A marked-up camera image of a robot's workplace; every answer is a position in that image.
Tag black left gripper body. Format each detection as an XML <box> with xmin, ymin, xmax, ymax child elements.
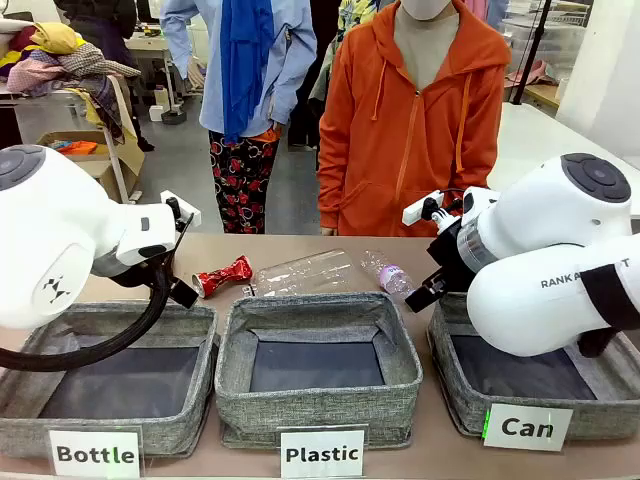
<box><xmin>92</xmin><ymin>247</ymin><xmax>176</xmax><ymax>290</ymax></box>

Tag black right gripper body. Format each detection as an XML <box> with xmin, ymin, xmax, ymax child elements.
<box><xmin>426</xmin><ymin>218</ymin><xmax>477</xmax><ymax>292</ymax></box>

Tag small bottle pink label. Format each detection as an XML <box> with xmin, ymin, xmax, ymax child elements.
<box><xmin>359</xmin><ymin>248</ymin><xmax>417</xmax><ymax>302</ymax></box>

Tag large clear plastic bottle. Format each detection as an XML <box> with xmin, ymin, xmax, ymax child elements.
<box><xmin>242</xmin><ymin>248</ymin><xmax>359</xmax><ymax>300</ymax></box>

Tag person's right forearm orange sleeve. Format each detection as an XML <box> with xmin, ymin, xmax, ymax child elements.
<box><xmin>317</xmin><ymin>117</ymin><xmax>354</xmax><ymax>232</ymax></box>

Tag person's left forearm orange sleeve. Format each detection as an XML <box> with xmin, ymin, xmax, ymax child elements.
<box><xmin>449</xmin><ymin>94</ymin><xmax>504</xmax><ymax>191</ymax></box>

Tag crushed red can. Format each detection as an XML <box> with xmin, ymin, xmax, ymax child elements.
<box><xmin>192</xmin><ymin>255</ymin><xmax>254</xmax><ymax>300</ymax></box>

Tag grey basket labelled Can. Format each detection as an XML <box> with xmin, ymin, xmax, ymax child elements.
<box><xmin>426</xmin><ymin>292</ymin><xmax>640</xmax><ymax>442</ymax></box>

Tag grey basket labelled Plastic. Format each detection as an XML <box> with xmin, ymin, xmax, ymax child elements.
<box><xmin>214</xmin><ymin>291</ymin><xmax>424</xmax><ymax>450</ymax></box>

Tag white Can label sign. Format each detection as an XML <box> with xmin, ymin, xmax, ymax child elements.
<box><xmin>481</xmin><ymin>402</ymin><xmax>575</xmax><ymax>453</ymax></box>

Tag grey basket labelled Bottle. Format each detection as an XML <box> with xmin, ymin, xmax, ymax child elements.
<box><xmin>0</xmin><ymin>299</ymin><xmax>222</xmax><ymax>459</ymax></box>

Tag open cardboard box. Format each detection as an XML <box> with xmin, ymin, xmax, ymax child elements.
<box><xmin>35</xmin><ymin>74</ymin><xmax>147</xmax><ymax>204</ymax></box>

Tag person in orange hoodie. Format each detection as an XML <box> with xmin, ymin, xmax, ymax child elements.
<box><xmin>317</xmin><ymin>0</ymin><xmax>512</xmax><ymax>238</ymax></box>

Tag orange cloth in box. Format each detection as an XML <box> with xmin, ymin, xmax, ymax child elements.
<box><xmin>52</xmin><ymin>139</ymin><xmax>100</xmax><ymax>156</ymax></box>

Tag white Bottle label sign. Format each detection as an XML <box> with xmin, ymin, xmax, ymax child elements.
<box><xmin>47</xmin><ymin>426</ymin><xmax>143</xmax><ymax>479</ymax></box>

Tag white Plastic label sign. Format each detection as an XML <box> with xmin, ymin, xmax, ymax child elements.
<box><xmin>278</xmin><ymin>427</ymin><xmax>367</xmax><ymax>480</ymax></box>

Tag pink cloth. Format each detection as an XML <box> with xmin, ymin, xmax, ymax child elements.
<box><xmin>503</xmin><ymin>59</ymin><xmax>559</xmax><ymax>87</ymax></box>

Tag black pole stand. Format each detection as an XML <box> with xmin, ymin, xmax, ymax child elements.
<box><xmin>509</xmin><ymin>0</ymin><xmax>554</xmax><ymax>106</ymax></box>

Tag white background desk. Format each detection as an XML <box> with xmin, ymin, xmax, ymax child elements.
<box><xmin>124</xmin><ymin>32</ymin><xmax>179</xmax><ymax>109</ymax></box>

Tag pile of colourful clothes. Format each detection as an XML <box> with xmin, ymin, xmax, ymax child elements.
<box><xmin>0</xmin><ymin>20</ymin><xmax>143</xmax><ymax>146</ymax></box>

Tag clear plastic storage drawers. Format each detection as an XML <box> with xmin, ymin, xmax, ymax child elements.
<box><xmin>499</xmin><ymin>14</ymin><xmax>589</xmax><ymax>81</ymax></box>

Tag blue scarf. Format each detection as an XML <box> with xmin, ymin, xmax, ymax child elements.
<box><xmin>219</xmin><ymin>0</ymin><xmax>275</xmax><ymax>145</ymax></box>

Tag white face mask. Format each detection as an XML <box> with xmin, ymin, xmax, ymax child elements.
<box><xmin>401</xmin><ymin>0</ymin><xmax>455</xmax><ymax>22</ymax></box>

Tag person in blue shirt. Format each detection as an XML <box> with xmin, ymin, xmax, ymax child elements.
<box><xmin>159</xmin><ymin>0</ymin><xmax>319</xmax><ymax>236</ymax></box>

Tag person in dark clothes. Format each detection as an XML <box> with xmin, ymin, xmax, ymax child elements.
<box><xmin>53</xmin><ymin>0</ymin><xmax>157</xmax><ymax>154</ymax></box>

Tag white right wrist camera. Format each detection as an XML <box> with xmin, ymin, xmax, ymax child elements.
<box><xmin>401</xmin><ymin>189</ymin><xmax>464</xmax><ymax>227</ymax></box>

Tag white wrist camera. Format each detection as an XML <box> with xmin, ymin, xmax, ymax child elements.
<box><xmin>159</xmin><ymin>189</ymin><xmax>203</xmax><ymax>234</ymax></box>
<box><xmin>401</xmin><ymin>189</ymin><xmax>464</xmax><ymax>227</ymax></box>

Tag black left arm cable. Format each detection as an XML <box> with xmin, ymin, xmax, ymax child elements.
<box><xmin>0</xmin><ymin>249</ymin><xmax>177</xmax><ymax>373</ymax></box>

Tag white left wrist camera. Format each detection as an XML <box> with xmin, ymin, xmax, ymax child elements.
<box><xmin>159</xmin><ymin>189</ymin><xmax>203</xmax><ymax>234</ymax></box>

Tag black right arm cable sleeve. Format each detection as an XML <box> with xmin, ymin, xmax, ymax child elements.
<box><xmin>577</xmin><ymin>263</ymin><xmax>640</xmax><ymax>359</ymax></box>

